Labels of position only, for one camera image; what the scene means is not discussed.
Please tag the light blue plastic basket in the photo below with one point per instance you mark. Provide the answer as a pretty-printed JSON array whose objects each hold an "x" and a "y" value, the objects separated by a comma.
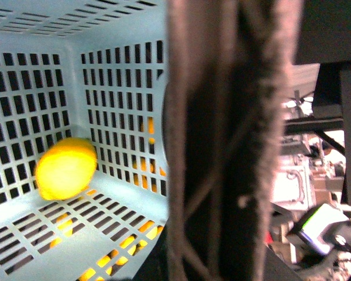
[{"x": 181, "y": 101}]

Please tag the yellow lemon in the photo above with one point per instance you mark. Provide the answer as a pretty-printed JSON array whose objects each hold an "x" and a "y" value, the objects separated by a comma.
[{"x": 66, "y": 169}]

